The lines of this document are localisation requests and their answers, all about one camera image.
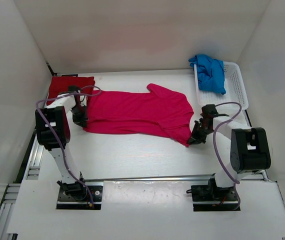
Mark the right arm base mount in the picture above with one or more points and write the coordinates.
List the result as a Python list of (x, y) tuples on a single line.
[(211, 198)]

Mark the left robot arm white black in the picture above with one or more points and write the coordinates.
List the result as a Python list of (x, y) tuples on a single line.
[(53, 132)]

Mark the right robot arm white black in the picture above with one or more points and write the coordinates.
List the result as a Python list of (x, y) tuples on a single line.
[(249, 148)]

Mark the blue t-shirt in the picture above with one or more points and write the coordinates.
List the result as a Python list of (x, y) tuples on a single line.
[(210, 73)]

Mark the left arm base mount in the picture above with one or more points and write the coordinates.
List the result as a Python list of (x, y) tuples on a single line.
[(78, 199)]

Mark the dark red t-shirt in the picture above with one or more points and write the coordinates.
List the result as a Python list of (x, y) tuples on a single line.
[(60, 84)]

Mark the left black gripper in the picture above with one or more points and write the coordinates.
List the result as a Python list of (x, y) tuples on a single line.
[(81, 121)]

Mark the pink t-shirt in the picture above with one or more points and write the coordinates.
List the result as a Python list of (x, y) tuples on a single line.
[(159, 112)]

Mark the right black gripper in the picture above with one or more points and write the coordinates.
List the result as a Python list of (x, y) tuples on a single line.
[(196, 139)]

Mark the aluminium frame rail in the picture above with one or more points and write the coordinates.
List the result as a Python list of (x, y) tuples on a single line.
[(19, 151)]

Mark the white plastic basket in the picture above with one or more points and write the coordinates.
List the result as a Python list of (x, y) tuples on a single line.
[(233, 84)]

